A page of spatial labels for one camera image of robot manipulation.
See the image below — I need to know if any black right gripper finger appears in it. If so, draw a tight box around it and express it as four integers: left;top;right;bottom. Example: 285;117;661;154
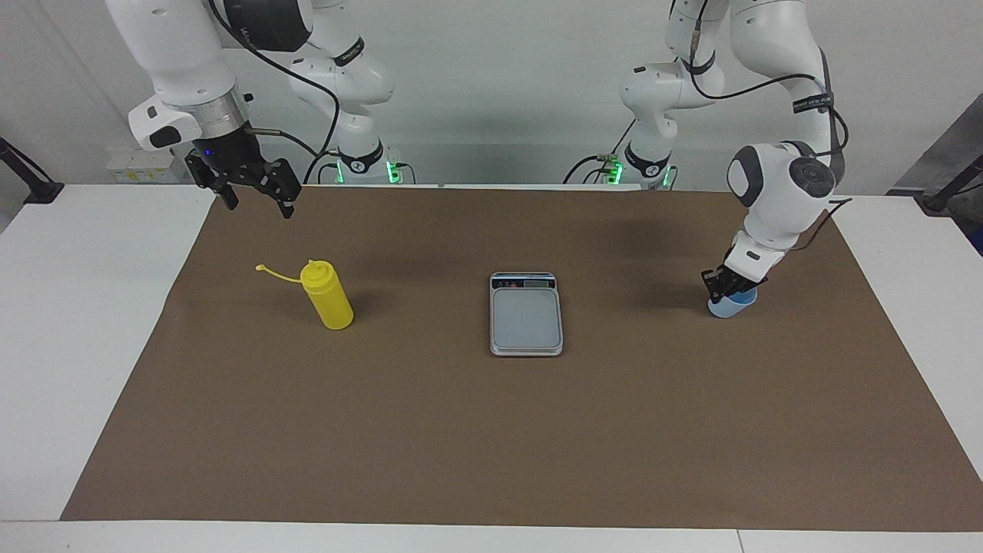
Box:
187;157;239;210
257;159;302;220

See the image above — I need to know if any light blue plastic cup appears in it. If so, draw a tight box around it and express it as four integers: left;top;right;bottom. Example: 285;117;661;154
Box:
707;288;759;320

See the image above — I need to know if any yellow squeeze bottle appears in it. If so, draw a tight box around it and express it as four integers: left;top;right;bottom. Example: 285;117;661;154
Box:
255;260;355;331

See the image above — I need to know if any silver digital kitchen scale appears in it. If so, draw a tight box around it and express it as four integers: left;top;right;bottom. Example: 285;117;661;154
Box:
489;271;564;358

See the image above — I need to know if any black stand leg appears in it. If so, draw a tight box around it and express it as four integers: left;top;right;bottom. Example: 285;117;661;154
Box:
0;137;65;205
922;154;983;214

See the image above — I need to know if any brown table mat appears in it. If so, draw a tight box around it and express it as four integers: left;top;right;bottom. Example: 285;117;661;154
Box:
60;184;983;532

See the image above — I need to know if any white wall socket box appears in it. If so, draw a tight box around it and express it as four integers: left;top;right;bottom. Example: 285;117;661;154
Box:
106;147;189;184

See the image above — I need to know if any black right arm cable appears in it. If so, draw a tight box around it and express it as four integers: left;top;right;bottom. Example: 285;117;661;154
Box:
207;0;343;185

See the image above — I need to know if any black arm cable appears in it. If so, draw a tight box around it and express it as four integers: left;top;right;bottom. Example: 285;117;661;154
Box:
687;0;853;254
207;0;343;185

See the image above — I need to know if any black base cable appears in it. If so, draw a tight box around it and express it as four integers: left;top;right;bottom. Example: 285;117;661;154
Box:
563;119;638;185

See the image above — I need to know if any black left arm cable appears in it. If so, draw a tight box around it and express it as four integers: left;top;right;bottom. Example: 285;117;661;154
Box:
687;0;853;254

